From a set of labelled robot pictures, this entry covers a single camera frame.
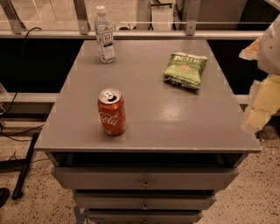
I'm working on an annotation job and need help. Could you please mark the grey drawer cabinet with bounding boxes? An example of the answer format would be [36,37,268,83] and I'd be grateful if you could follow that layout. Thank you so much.
[33,38,263,224]

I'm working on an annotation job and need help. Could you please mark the green chip bag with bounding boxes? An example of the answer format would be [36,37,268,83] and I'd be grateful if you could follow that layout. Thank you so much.
[164,52,207,89]

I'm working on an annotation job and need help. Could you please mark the bottom grey drawer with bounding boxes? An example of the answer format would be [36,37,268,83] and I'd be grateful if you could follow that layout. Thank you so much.
[87,210,202,224]

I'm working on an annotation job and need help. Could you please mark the middle grey drawer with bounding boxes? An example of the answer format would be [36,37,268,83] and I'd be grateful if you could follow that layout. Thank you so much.
[73,191,216,211]

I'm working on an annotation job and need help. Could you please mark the black stand leg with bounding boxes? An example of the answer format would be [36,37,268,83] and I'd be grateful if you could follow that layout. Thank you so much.
[0,133,39,200]

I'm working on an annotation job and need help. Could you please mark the grey drawer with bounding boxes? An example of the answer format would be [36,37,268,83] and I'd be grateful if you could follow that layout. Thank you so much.
[87,210,202,224]
[73,191,216,211]
[52,167,239,190]

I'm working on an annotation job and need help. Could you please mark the black cable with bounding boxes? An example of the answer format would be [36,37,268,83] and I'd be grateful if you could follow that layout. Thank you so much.
[0,26,46,143]

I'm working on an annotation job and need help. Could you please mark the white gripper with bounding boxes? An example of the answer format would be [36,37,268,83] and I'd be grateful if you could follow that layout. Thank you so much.
[239,15,280,134]

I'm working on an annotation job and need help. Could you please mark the metal railing frame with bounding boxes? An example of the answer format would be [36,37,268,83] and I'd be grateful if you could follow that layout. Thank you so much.
[0,0,264,39]

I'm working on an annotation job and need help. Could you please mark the red coke can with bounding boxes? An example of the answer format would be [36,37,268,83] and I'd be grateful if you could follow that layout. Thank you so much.
[97,88,126,136]

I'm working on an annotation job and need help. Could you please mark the clear plastic water bottle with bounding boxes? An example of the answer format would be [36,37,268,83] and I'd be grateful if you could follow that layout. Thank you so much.
[94,5,116,63]

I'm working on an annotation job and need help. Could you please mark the top grey drawer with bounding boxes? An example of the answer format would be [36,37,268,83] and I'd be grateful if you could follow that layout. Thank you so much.
[52,167,239,190]

